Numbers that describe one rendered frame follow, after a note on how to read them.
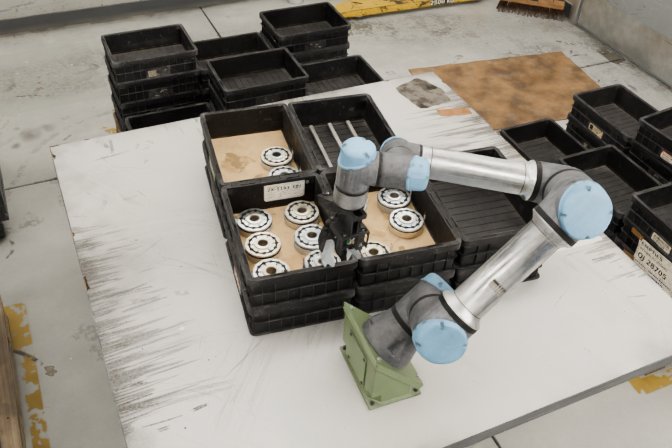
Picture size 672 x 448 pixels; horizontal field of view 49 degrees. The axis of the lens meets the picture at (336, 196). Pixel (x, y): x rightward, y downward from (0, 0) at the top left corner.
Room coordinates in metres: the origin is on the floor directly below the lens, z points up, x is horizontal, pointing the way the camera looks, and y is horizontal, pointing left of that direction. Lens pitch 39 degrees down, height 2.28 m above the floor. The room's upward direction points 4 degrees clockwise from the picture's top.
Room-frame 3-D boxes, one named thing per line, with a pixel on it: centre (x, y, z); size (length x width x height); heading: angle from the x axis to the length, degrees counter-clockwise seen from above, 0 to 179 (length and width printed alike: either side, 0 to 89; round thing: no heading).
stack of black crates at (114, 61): (3.12, 0.93, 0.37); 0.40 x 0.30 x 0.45; 117
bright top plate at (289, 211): (1.65, 0.10, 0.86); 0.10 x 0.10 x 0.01
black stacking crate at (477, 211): (1.72, -0.43, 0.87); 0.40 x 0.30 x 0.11; 19
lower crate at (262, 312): (1.52, 0.13, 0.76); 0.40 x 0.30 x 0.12; 19
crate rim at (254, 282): (1.52, 0.13, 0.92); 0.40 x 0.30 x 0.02; 19
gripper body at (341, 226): (1.24, -0.03, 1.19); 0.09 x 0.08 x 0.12; 29
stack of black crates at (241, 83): (2.94, 0.40, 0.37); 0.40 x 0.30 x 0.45; 116
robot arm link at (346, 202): (1.25, -0.03, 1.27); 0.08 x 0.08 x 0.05
